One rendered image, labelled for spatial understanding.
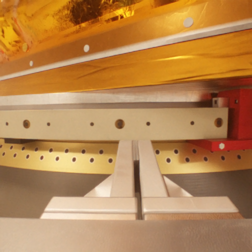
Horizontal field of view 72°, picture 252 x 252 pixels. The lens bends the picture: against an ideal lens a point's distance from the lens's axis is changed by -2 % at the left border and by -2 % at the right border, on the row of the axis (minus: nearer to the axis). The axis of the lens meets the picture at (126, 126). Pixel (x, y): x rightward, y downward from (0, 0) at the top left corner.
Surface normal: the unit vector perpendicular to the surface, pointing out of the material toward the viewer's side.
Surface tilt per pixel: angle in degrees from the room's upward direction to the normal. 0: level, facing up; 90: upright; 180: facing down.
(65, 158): 62
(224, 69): 90
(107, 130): 90
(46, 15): 127
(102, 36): 91
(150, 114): 90
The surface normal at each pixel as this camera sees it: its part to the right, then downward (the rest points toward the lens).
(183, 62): -0.52, 0.09
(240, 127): 0.15, 0.09
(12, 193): -0.25, -0.38
